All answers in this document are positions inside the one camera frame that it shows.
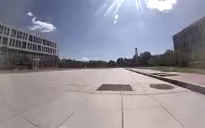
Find row of trees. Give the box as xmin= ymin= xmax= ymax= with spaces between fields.
xmin=57 ymin=49 xmax=178 ymax=69

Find rectangular metal grate cover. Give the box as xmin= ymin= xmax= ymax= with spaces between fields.
xmin=95 ymin=83 xmax=134 ymax=92

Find distant tower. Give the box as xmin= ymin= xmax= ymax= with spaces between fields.
xmin=133 ymin=47 xmax=139 ymax=60

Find pale concrete slab plaza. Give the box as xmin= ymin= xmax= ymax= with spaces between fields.
xmin=0 ymin=67 xmax=205 ymax=128

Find rectangular dark ground grate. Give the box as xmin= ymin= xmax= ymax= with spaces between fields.
xmin=151 ymin=72 xmax=180 ymax=78

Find round manhole cover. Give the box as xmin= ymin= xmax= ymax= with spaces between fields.
xmin=149 ymin=83 xmax=175 ymax=91

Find dark kerb step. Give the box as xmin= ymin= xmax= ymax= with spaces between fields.
xmin=125 ymin=68 xmax=205 ymax=100

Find white multi-storey building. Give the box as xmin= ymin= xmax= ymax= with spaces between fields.
xmin=0 ymin=18 xmax=60 ymax=70

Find raised pale paved terrace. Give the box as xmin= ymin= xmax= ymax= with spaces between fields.
xmin=129 ymin=67 xmax=205 ymax=90

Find dark grey building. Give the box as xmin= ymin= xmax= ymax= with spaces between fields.
xmin=172 ymin=11 xmax=205 ymax=70

